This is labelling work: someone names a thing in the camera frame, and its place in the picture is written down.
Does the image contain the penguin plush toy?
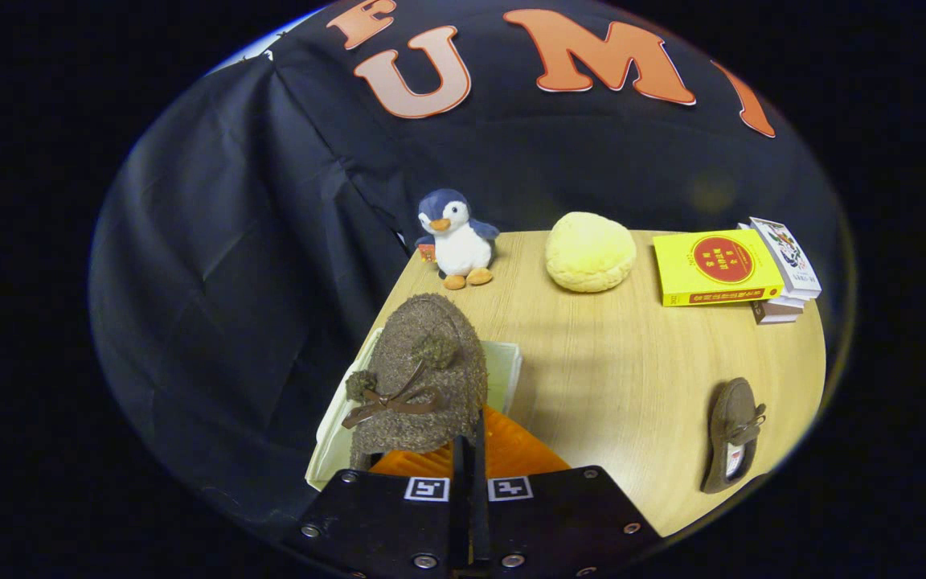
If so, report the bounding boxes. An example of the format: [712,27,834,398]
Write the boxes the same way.
[415,188,502,291]

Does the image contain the yellow round plush bun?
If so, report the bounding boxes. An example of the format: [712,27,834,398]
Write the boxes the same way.
[545,211,638,294]

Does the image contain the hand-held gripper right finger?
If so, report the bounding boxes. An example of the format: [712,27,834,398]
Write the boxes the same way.
[469,404,665,579]

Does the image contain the white illustrated book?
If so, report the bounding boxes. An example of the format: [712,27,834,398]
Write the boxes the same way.
[748,216,822,300]

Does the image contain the yellow book red circle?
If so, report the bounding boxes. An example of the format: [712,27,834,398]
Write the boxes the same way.
[654,229,785,307]

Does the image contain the beige fabric storage box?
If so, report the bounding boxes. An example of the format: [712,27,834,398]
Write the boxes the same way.
[305,326,524,491]

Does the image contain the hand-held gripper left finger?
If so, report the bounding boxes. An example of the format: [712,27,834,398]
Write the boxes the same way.
[282,434,470,579]

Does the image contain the grey-brown book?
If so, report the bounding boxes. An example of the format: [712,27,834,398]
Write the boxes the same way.
[752,300,803,325]

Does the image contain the plain white book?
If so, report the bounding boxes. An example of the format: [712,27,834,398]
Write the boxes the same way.
[767,291,821,311]

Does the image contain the brown fuzzy bow shoe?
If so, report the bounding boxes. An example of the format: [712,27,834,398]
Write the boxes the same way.
[700,377,768,495]
[341,293,490,471]

